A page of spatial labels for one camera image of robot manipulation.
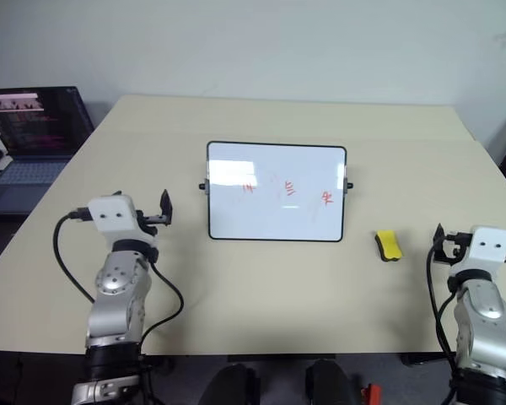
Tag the yellow and black board eraser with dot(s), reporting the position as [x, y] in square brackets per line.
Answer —
[390, 244]

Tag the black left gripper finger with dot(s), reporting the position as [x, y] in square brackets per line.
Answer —
[116, 193]
[166, 208]

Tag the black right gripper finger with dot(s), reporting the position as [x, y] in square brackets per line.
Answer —
[437, 246]

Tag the small red object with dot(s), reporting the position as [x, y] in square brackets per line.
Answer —
[372, 394]

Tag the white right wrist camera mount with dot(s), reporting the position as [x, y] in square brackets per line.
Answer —
[489, 246]

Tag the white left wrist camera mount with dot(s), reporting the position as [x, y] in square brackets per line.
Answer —
[111, 215]

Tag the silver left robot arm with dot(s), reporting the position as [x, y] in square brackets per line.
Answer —
[118, 291]

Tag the black table frame bar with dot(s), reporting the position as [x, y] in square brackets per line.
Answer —
[278, 357]

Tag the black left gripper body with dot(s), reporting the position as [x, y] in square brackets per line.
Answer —
[154, 220]

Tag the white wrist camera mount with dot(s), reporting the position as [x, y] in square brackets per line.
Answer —
[111, 215]
[489, 246]

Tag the open blue laptop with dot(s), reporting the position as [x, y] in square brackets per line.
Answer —
[29, 139]

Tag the black-framed whiteboard with red marks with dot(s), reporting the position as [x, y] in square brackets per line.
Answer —
[274, 194]

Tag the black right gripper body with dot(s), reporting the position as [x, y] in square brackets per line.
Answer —
[457, 246]

